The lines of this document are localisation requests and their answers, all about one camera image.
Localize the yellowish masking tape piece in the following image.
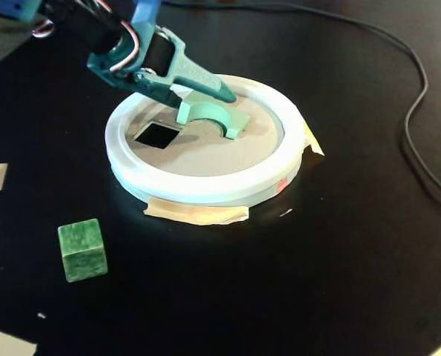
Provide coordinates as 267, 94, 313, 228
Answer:
301, 124, 325, 159

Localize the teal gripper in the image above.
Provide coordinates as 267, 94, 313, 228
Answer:
85, 23, 239, 110

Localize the long beige masking tape strip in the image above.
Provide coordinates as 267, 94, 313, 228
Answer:
142, 198, 251, 226

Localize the large pale tape piece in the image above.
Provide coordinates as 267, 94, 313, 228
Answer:
0, 329, 39, 356

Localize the light green U shape block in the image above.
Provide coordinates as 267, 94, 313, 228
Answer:
175, 91, 251, 141

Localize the red white servo wire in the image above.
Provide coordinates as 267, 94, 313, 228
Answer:
30, 0, 142, 75

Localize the green wooden cube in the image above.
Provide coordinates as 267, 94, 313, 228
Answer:
56, 218, 109, 283

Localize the long black cable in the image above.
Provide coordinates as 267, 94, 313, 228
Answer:
160, 0, 441, 207

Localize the white round shape sorter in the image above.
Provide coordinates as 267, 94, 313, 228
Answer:
104, 73, 305, 207

